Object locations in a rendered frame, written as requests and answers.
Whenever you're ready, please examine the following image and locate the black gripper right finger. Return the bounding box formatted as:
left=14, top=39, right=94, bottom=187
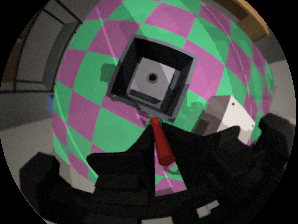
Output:
left=161, top=121, right=241, bottom=189

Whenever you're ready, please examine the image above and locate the red peg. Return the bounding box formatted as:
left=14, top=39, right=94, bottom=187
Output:
left=150, top=117, right=176, bottom=167

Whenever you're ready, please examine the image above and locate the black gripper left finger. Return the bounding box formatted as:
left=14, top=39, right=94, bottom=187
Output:
left=86, top=125, right=156, bottom=196

